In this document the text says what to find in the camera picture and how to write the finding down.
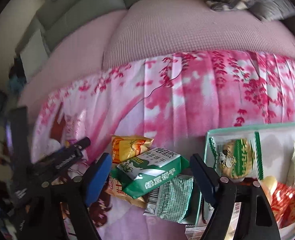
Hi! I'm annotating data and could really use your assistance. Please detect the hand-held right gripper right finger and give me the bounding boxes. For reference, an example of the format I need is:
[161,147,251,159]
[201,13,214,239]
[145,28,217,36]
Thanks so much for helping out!
[190,154,280,240]

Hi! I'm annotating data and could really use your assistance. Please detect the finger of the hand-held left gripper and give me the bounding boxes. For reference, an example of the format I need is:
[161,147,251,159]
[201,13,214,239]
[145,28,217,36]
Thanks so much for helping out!
[62,137,91,159]

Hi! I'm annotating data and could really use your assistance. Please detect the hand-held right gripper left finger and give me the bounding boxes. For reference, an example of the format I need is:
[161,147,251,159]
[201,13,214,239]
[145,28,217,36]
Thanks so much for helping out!
[35,152,113,240]

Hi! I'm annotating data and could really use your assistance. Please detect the clear green round biscuit packet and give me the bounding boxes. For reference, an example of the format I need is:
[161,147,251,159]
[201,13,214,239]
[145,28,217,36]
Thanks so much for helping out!
[209,131,264,180]

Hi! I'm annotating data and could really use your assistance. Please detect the green white biscuit packet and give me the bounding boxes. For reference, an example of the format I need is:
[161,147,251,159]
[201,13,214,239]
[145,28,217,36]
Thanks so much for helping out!
[116,147,190,200]

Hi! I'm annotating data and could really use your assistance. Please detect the pale jelly cup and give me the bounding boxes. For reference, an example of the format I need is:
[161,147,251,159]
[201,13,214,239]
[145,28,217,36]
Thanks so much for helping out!
[260,175,279,198]

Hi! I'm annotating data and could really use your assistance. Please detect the teal cardboard tray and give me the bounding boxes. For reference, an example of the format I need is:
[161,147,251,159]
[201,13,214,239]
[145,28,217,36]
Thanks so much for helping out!
[203,121,295,240]

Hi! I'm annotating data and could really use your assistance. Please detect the red biscuit packet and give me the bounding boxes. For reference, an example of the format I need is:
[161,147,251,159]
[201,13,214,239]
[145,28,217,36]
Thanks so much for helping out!
[270,182,295,229]

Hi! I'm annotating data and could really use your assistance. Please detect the silver green snack packet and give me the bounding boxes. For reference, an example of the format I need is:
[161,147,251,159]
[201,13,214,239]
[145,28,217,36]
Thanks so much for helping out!
[143,175,203,225]

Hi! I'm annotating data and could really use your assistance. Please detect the white red label packet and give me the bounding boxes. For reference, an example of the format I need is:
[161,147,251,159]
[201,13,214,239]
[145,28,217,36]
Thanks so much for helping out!
[185,224,207,240]

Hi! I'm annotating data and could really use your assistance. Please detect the pink printed blanket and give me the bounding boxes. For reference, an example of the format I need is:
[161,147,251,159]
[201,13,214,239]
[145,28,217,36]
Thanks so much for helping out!
[31,50,295,240]

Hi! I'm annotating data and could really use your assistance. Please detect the white cushion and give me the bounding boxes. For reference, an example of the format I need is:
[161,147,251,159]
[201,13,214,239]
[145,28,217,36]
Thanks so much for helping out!
[20,29,50,80]

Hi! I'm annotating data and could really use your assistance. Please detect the grey sofa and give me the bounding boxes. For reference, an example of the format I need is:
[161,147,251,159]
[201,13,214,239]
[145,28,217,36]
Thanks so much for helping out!
[15,0,138,63]

